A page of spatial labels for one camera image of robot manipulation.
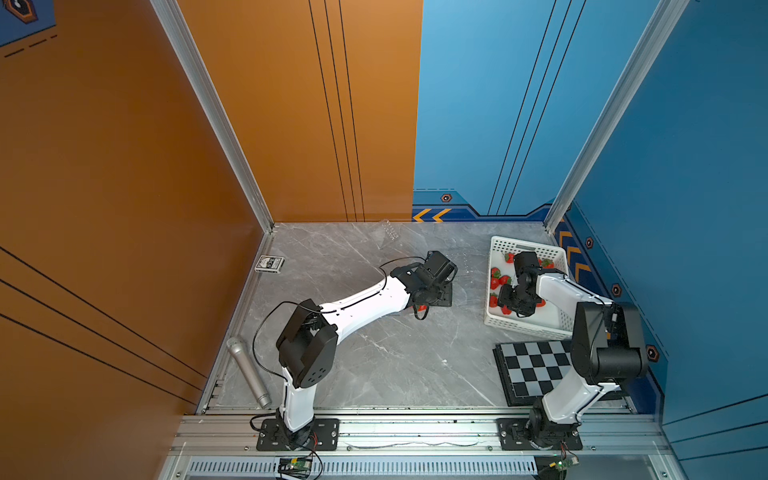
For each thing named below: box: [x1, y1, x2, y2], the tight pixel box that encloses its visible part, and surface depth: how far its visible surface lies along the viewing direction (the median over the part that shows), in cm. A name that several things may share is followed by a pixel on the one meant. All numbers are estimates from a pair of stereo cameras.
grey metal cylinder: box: [226, 336, 272, 409], surface depth 85 cm
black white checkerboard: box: [493, 339, 573, 407], surface depth 82 cm
